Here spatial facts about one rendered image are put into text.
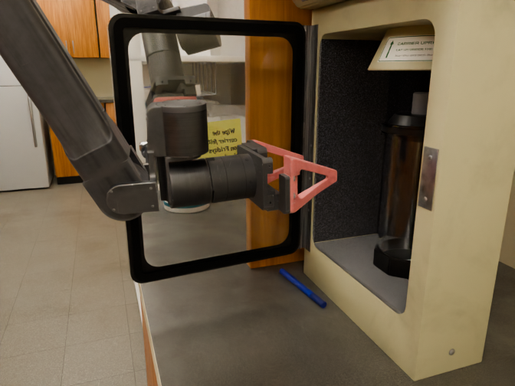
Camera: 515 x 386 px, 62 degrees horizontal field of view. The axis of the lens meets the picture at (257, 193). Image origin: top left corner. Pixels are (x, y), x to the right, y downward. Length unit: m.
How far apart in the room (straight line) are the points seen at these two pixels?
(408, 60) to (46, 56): 0.41
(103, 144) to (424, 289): 0.40
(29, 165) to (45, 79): 4.91
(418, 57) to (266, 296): 0.45
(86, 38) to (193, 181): 5.12
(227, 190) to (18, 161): 4.94
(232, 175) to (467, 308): 0.34
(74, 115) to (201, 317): 0.38
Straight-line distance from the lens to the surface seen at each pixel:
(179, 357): 0.64
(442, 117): 0.50
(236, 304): 0.74
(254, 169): 0.53
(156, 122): 0.50
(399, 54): 0.60
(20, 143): 5.37
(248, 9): 0.78
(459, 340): 0.64
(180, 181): 0.51
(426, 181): 0.52
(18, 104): 5.32
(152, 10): 0.77
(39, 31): 0.49
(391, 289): 0.66
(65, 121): 0.50
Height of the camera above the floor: 1.32
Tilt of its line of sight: 16 degrees down
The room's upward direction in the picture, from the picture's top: straight up
